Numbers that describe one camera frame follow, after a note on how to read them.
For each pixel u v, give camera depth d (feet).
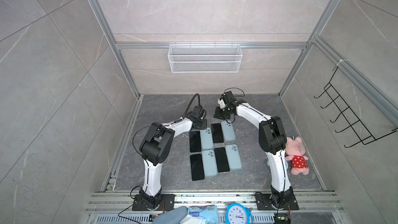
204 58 3.31
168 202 2.39
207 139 3.15
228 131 3.26
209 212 2.19
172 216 2.21
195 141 3.43
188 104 2.49
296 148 2.75
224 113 2.88
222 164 2.82
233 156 2.91
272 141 1.90
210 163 2.83
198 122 2.52
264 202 2.39
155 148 1.72
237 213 2.26
